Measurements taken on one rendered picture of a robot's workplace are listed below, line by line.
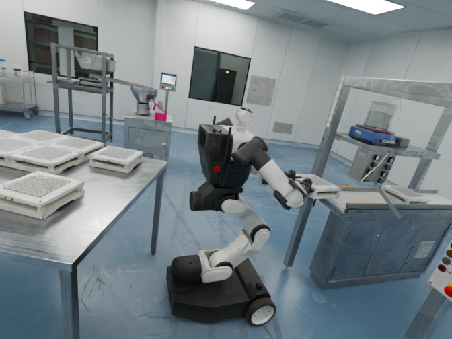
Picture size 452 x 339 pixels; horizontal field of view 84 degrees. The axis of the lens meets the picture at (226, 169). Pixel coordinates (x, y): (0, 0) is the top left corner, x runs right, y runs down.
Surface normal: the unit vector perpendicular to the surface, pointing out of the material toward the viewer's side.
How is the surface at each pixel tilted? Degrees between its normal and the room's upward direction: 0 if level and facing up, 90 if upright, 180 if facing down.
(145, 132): 90
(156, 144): 90
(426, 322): 90
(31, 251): 0
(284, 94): 90
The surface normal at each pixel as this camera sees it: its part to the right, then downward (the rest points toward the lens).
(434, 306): -0.94, -0.05
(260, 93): 0.21, 0.37
